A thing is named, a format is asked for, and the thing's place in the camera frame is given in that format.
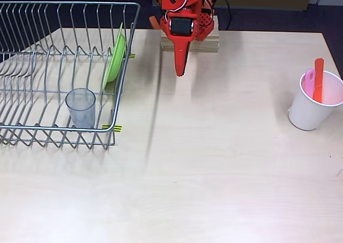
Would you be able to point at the yellow black striped tape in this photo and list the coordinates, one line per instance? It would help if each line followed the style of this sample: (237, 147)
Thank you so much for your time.
(118, 128)
(132, 56)

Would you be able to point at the green plastic plate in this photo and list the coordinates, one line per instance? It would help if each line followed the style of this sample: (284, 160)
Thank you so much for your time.
(115, 60)

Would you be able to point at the white paper cup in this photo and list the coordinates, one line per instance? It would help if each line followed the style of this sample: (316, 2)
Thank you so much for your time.
(305, 114)

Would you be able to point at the pink plastic fork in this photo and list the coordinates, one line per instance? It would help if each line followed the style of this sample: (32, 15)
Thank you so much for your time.
(309, 84)

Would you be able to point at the wooden base block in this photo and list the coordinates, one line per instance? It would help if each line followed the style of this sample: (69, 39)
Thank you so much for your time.
(206, 43)

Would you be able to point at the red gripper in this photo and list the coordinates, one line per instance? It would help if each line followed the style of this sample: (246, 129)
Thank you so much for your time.
(181, 26)

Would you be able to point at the translucent plastic tumbler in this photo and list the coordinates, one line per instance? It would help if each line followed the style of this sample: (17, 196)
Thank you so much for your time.
(80, 109)

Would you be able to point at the orange plastic clamp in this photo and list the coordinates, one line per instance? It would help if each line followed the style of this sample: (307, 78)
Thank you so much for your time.
(160, 1)

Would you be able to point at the orange plastic knife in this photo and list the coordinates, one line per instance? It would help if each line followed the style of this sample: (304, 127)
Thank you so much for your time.
(319, 79)

